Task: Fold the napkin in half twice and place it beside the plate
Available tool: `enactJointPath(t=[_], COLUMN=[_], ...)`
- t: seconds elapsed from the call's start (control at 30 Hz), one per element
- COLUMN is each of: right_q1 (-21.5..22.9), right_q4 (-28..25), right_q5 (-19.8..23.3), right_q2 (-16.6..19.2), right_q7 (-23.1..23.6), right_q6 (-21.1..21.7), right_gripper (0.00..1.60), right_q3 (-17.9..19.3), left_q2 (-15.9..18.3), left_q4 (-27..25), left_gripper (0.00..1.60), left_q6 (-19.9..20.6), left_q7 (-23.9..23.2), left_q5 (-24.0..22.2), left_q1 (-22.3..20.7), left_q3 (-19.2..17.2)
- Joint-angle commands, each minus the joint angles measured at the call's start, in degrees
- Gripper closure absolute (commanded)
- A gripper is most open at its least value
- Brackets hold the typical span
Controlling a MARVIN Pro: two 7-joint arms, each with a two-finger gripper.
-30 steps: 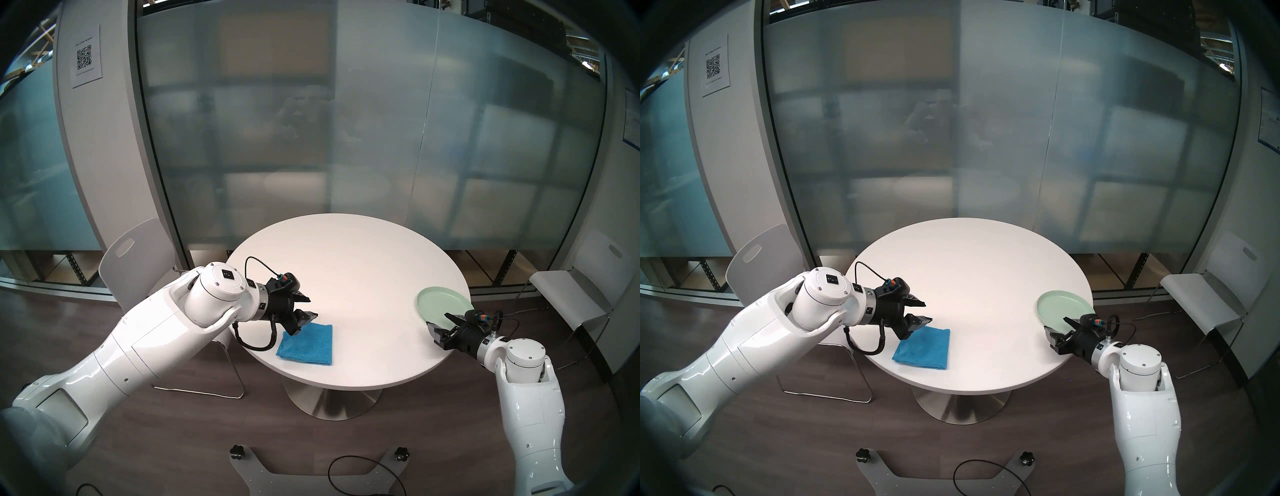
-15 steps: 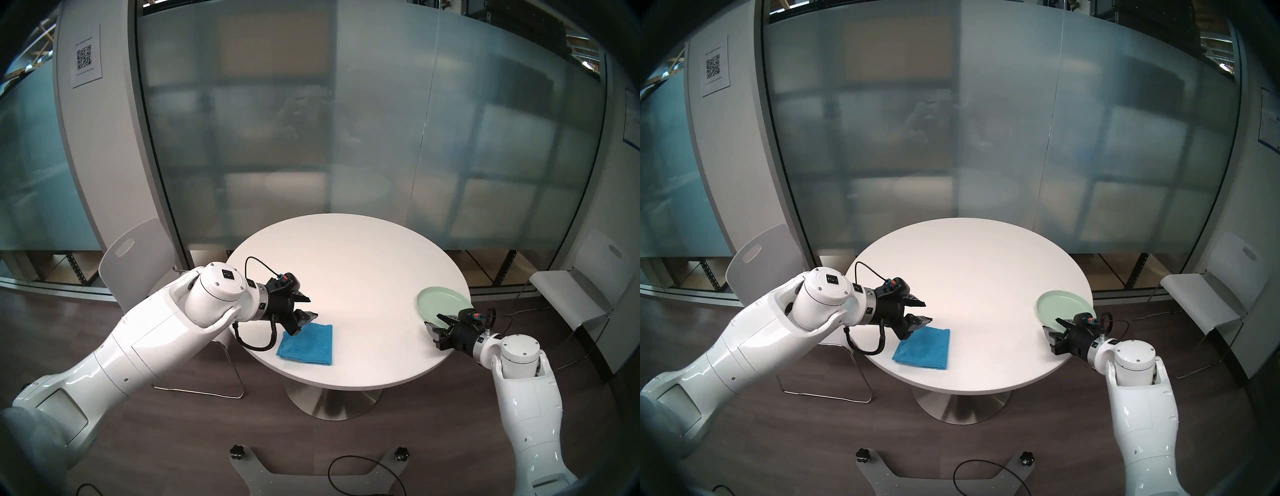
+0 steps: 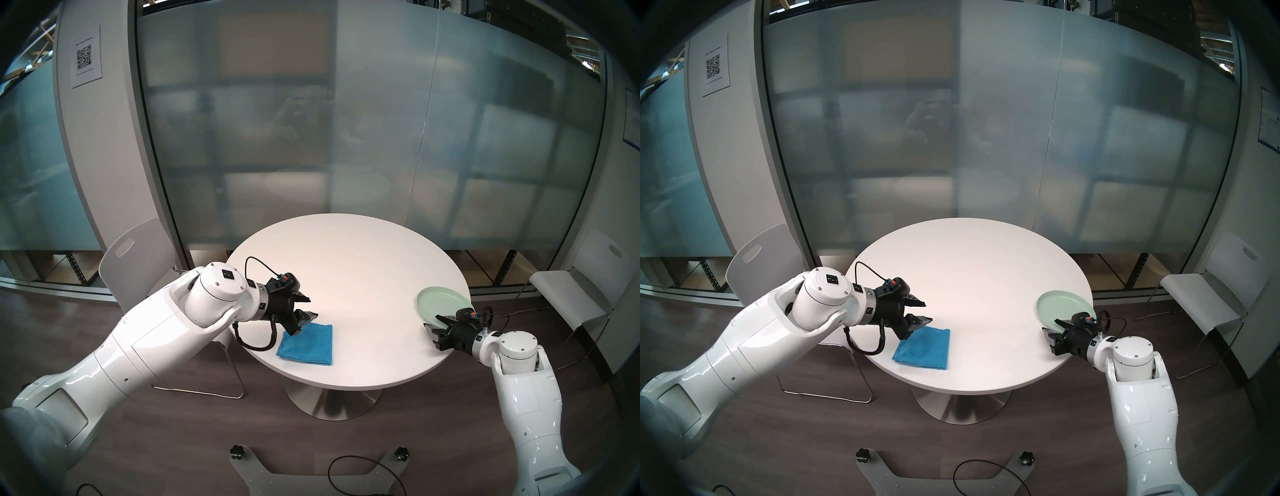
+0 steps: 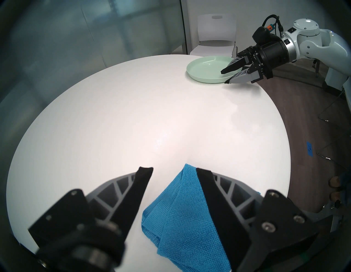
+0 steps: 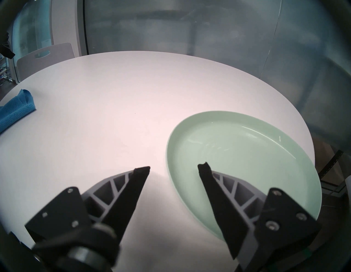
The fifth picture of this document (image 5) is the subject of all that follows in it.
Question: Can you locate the blue microfiber napkin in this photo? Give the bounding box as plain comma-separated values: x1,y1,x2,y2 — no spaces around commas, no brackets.
0,89,37,134

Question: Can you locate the white chair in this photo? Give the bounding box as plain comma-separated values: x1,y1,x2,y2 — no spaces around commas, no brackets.
17,42,76,83

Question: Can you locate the pale green round plate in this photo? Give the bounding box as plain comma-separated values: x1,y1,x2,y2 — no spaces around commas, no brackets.
166,110,322,239

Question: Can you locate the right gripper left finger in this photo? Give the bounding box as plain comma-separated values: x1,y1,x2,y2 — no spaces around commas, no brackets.
25,166,151,248

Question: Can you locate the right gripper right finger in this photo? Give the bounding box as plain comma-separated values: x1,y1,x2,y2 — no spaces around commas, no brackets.
197,162,322,270

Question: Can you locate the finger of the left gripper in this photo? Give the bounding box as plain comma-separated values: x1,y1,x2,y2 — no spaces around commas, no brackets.
0,45,16,59

